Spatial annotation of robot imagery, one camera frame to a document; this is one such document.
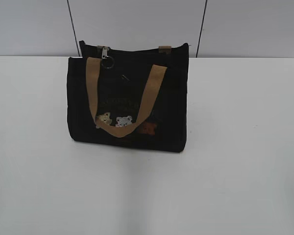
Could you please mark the black tote bag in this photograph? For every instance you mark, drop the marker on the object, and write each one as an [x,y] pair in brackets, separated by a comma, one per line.
[133,99]

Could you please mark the silver zipper pull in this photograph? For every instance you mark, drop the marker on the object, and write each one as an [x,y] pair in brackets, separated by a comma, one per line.
[104,54]

